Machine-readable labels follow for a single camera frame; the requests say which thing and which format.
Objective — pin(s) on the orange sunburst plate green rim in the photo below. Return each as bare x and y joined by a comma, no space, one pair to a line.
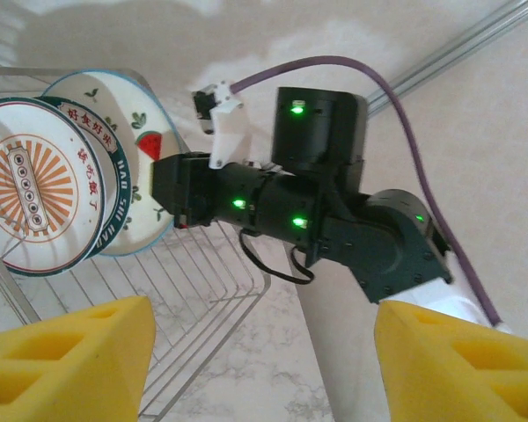
31,189

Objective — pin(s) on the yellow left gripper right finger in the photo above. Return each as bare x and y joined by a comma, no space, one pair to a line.
462,373

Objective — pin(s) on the aluminium frame post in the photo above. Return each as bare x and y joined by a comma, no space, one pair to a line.
457,44

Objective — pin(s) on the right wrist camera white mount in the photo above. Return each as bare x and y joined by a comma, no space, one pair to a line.
229,132

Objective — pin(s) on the fruit print plate blue rim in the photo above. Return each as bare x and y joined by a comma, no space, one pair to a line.
132,101

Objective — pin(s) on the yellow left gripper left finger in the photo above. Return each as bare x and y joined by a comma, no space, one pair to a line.
70,369

